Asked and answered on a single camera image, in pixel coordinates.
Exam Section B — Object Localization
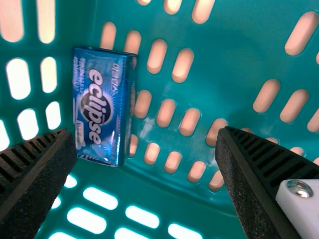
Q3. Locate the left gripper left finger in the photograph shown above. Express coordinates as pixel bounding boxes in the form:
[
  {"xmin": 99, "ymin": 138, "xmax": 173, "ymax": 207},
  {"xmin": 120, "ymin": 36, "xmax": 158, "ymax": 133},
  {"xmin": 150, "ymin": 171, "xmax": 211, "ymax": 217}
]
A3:
[{"xmin": 0, "ymin": 128, "xmax": 77, "ymax": 239}]

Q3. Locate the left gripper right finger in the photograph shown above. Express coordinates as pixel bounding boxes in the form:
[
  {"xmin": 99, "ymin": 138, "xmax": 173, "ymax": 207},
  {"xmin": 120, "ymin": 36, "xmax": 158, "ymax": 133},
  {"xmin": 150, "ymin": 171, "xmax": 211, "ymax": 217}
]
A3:
[{"xmin": 215, "ymin": 125, "xmax": 319, "ymax": 239}]

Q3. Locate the shiny blue rectangular box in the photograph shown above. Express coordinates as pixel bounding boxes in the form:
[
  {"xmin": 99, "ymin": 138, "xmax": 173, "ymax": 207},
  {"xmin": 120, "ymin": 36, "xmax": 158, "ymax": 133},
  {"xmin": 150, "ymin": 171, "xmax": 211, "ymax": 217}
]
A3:
[{"xmin": 71, "ymin": 46, "xmax": 138, "ymax": 167}]

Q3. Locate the teal shopping basket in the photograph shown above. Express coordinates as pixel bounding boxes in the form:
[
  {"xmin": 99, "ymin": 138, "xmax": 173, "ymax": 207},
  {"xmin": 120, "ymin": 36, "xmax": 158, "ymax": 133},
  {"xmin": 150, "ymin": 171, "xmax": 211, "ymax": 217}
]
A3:
[{"xmin": 0, "ymin": 0, "xmax": 319, "ymax": 239}]

